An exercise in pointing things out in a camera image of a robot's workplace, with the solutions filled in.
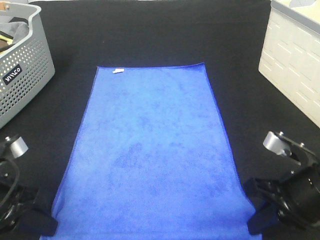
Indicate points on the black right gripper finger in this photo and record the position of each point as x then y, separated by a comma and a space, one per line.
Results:
255, 188
264, 218

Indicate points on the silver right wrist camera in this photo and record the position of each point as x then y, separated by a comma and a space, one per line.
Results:
274, 144

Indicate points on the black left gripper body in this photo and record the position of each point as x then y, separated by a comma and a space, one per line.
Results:
18, 203

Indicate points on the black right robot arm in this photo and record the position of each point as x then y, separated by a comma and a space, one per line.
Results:
305, 158

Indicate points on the brown towel in basket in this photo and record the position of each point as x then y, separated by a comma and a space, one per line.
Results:
4, 45

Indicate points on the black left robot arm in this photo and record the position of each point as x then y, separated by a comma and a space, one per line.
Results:
9, 175

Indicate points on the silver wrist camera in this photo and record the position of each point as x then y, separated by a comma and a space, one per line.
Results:
15, 147
274, 144

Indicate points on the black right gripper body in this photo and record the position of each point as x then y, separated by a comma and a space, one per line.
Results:
297, 198

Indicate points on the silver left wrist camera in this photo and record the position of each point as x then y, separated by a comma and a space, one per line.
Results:
15, 147

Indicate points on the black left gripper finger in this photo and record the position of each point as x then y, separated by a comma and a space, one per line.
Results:
37, 222
43, 202

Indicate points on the blue microfiber towel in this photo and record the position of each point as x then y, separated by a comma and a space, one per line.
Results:
151, 161

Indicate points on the grey towel in basket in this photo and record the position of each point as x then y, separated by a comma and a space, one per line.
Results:
14, 31

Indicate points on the grey perforated laundry basket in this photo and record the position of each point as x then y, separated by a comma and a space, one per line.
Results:
26, 67

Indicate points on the white slotted storage bin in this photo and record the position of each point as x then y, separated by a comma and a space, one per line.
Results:
290, 57

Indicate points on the yellow towel in basket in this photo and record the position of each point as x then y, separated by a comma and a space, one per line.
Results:
6, 39

